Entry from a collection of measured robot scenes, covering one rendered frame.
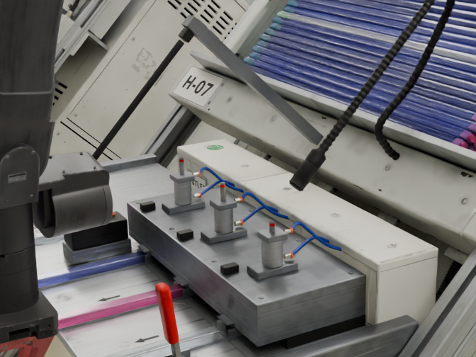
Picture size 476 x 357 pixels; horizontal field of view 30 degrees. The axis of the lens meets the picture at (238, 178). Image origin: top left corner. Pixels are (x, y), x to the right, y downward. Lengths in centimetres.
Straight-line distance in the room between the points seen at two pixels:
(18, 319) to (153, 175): 68
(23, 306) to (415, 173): 47
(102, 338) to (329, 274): 25
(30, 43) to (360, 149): 53
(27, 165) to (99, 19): 151
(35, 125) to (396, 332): 44
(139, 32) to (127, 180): 91
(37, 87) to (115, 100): 158
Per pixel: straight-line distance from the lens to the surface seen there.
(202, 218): 110
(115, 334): 97
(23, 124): 73
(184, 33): 105
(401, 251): 96
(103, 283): 109
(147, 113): 235
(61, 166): 81
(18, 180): 75
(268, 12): 145
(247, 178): 117
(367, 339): 93
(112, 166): 148
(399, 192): 104
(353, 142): 114
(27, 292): 82
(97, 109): 229
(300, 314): 92
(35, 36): 71
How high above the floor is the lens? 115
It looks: 4 degrees up
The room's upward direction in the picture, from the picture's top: 36 degrees clockwise
